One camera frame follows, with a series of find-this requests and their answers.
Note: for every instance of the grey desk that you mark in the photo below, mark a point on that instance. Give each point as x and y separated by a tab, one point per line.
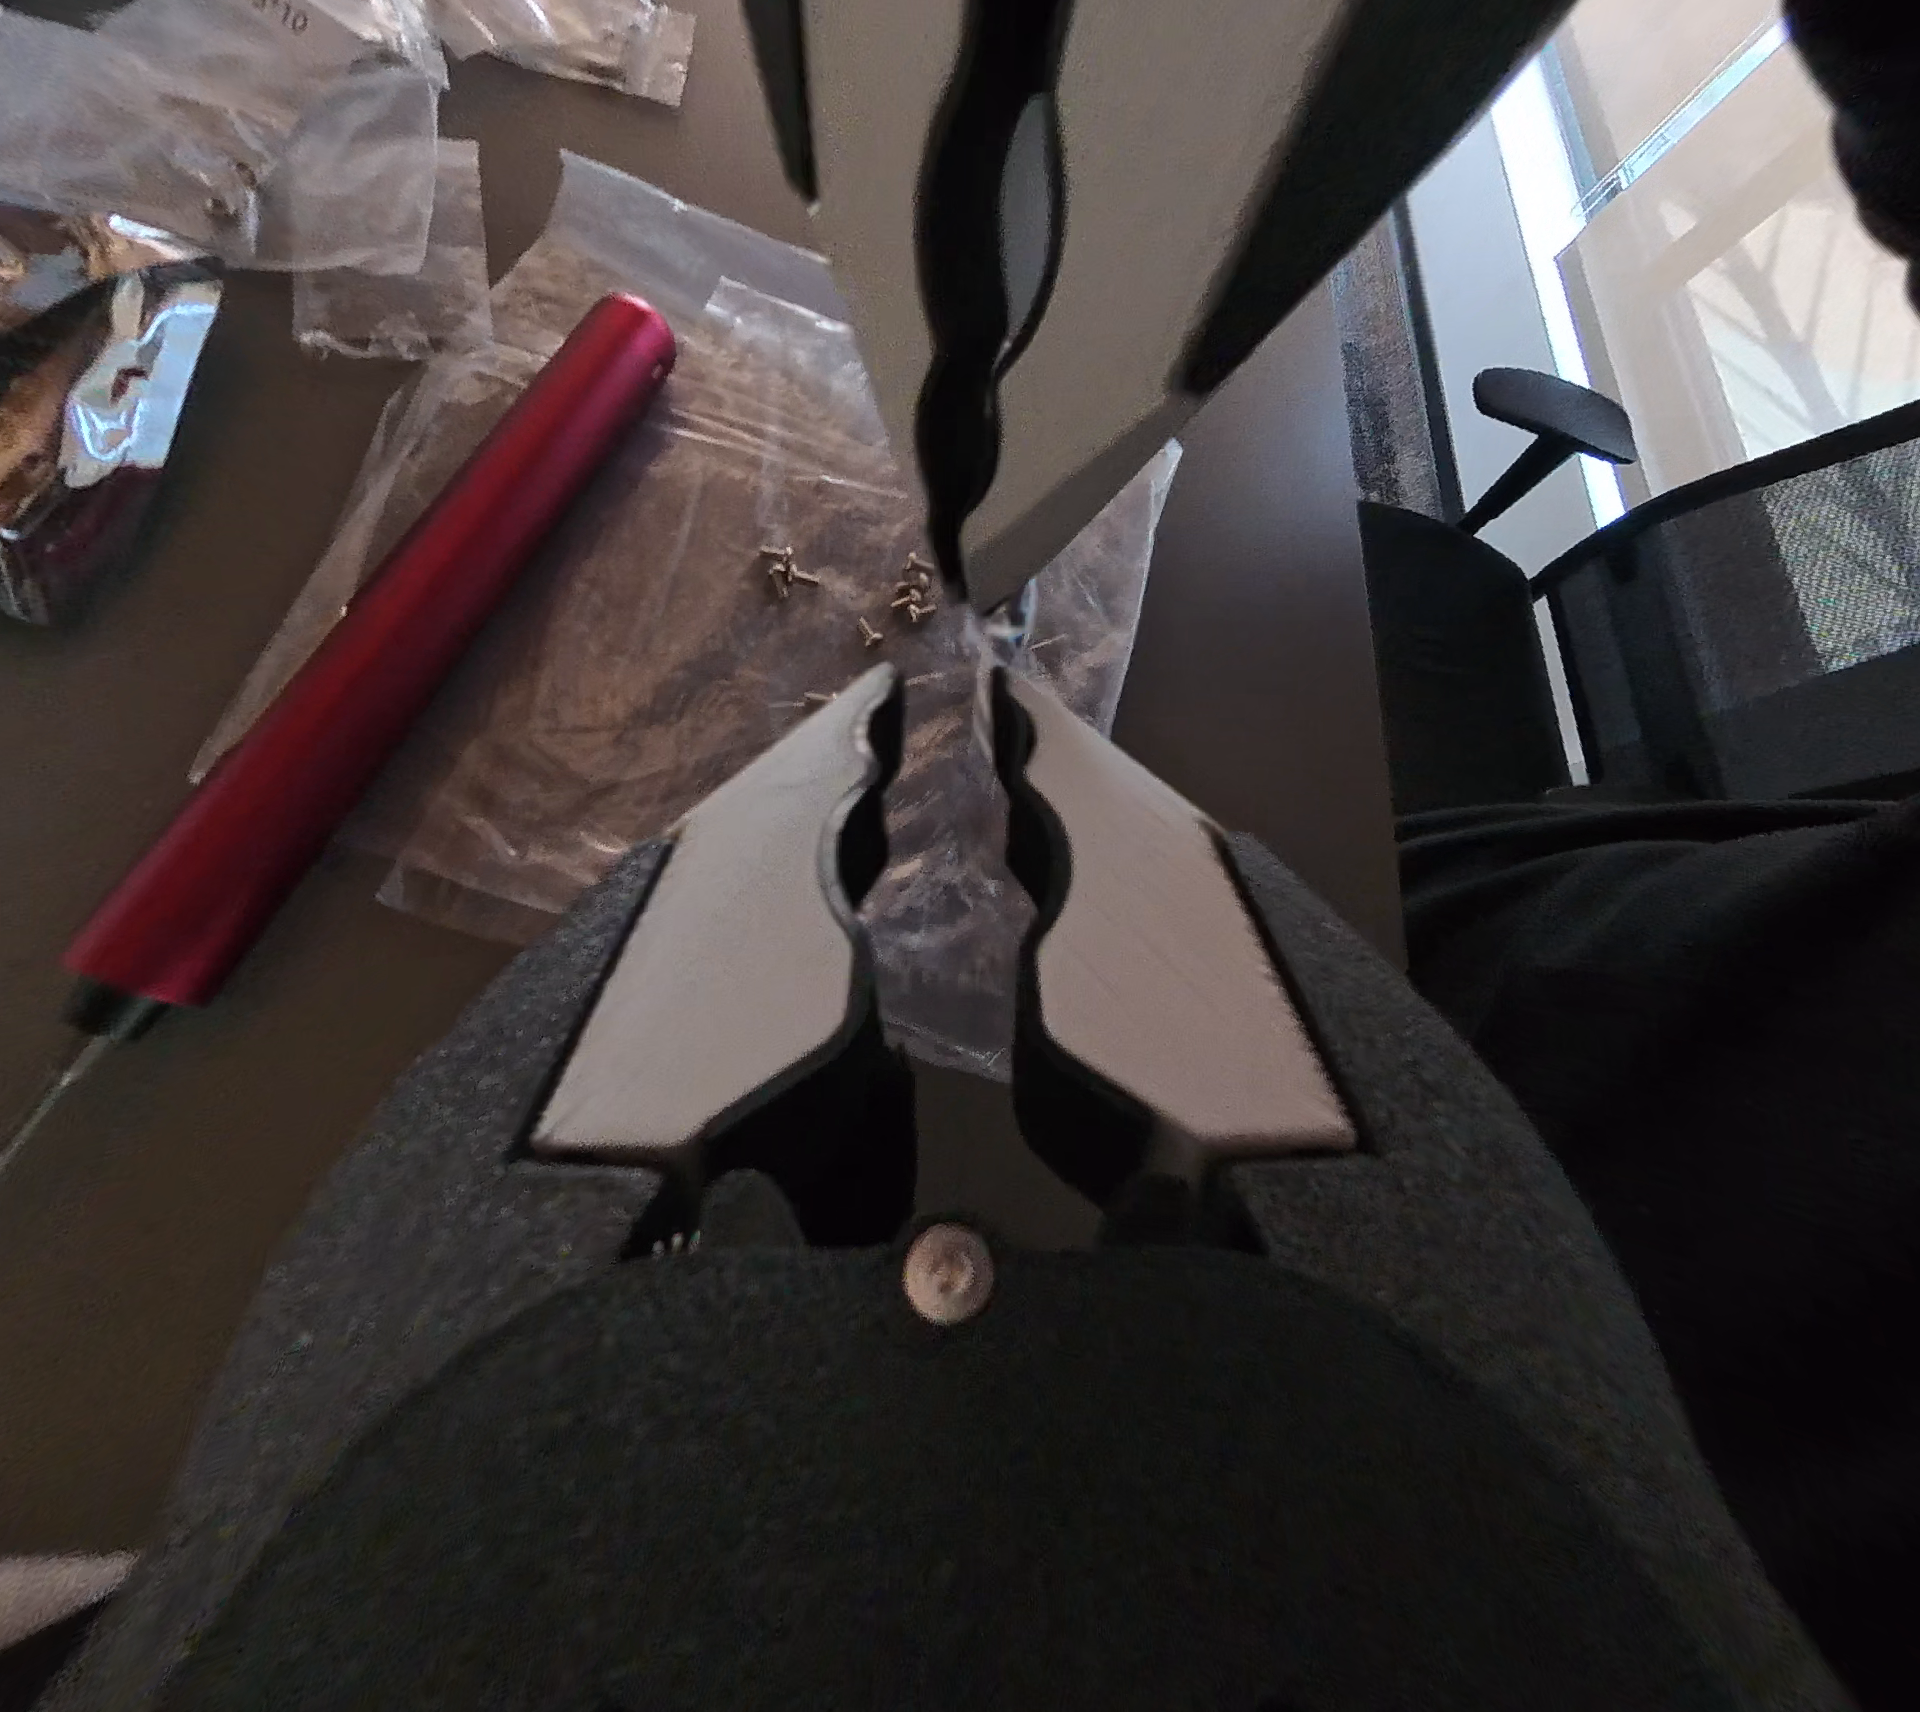
120	842

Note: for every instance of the pile of clear plastic bags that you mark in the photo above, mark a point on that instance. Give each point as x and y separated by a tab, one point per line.
344	167

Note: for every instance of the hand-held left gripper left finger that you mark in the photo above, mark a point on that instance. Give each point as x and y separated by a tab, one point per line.
721	947

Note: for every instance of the red electric screwdriver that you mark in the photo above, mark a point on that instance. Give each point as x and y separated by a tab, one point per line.
405	632

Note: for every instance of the scattered small silver screws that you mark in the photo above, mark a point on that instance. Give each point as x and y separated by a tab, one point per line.
780	574

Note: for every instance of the silver foil bag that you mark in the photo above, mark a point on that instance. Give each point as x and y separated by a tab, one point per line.
105	392

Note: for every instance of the large window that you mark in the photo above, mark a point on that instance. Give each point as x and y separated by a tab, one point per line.
1694	242

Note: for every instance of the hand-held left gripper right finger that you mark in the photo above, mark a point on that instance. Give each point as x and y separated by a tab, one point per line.
1185	976

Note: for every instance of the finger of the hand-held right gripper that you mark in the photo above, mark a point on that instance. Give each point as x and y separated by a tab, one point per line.
1200	167
871	93

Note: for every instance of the black mesh office chair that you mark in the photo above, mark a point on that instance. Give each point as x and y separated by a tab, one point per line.
1800	573

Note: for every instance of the large clear plastic bag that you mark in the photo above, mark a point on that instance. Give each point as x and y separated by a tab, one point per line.
630	693

